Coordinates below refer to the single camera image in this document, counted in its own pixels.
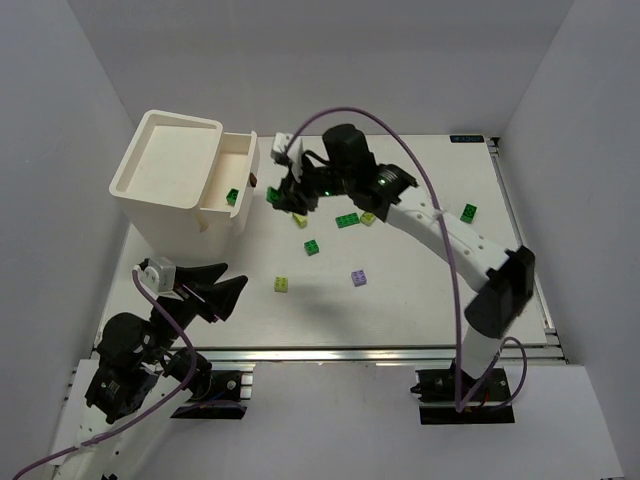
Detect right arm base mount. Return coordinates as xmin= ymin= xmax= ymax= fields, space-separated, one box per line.
xmin=410 ymin=367 xmax=515 ymax=426

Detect green 2x3 lego brick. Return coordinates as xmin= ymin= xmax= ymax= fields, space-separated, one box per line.
xmin=335 ymin=212 xmax=360 ymax=229

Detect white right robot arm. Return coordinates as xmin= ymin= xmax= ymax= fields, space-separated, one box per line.
xmin=271 ymin=124 xmax=535 ymax=381

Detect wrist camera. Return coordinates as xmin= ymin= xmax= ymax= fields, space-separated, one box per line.
xmin=270 ymin=132 xmax=303 ymax=166
xmin=134 ymin=257 xmax=177 ymax=297

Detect blue label sticker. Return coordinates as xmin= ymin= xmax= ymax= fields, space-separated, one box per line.
xmin=449 ymin=135 xmax=485 ymax=144

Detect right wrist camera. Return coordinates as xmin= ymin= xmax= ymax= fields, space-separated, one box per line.
xmin=270 ymin=132 xmax=303 ymax=166

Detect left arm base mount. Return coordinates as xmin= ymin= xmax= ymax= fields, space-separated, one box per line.
xmin=171 ymin=364 xmax=253 ymax=420

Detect yellow-green 2x3 lego brick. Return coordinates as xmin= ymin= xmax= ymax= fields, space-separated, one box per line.
xmin=360 ymin=212 xmax=376 ymax=226

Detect green upside-down 2x3 lego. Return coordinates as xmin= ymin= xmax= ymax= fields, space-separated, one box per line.
xmin=266 ymin=186 xmax=281 ymax=205

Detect yellow-green lego wedge brick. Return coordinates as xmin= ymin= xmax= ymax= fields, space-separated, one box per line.
xmin=292 ymin=213 xmax=307 ymax=228

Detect green upside-down 2x2 lego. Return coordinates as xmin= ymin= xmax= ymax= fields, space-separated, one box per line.
xmin=225 ymin=188 xmax=239 ymax=206

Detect white drawer cabinet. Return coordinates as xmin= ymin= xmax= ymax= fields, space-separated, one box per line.
xmin=109 ymin=110 xmax=223 ymax=261

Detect purple 2x2 lego brick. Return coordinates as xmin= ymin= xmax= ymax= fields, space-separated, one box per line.
xmin=351 ymin=269 xmax=367 ymax=287

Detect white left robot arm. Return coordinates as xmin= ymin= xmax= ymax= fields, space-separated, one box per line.
xmin=52 ymin=258 xmax=248 ymax=479

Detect aluminium table edge rail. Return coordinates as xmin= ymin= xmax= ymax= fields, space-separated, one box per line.
xmin=199 ymin=342 xmax=566 ymax=363

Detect green 2x2 lego brick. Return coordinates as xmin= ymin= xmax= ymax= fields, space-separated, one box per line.
xmin=304 ymin=239 xmax=320 ymax=256

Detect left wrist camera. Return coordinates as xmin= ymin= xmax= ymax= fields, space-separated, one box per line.
xmin=134 ymin=257 xmax=177 ymax=297

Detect yellow-green 2x2 lego brick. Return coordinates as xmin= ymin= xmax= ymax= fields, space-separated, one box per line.
xmin=274 ymin=276 xmax=289 ymax=293

